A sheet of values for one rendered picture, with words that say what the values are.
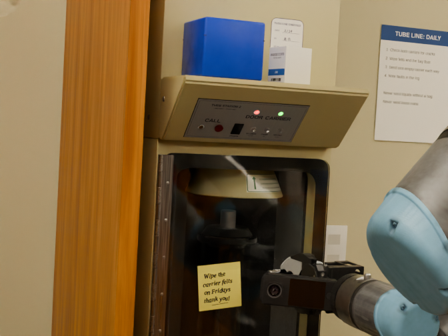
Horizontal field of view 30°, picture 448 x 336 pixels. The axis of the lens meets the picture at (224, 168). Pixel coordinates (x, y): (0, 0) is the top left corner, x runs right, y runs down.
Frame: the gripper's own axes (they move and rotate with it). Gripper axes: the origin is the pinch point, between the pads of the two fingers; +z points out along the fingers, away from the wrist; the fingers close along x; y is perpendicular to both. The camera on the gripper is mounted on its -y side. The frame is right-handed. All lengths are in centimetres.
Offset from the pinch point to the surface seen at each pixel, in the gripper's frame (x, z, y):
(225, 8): 43.5, 5.5, -9.6
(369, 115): 27, 48, 46
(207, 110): 26.5, -2.1, -15.1
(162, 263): 1.6, 4.4, -19.4
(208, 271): 0.0, 4.3, -11.4
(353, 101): 29.0, -5.0, 9.2
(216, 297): -4.3, 4.3, -9.8
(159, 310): -6.1, 4.4, -19.7
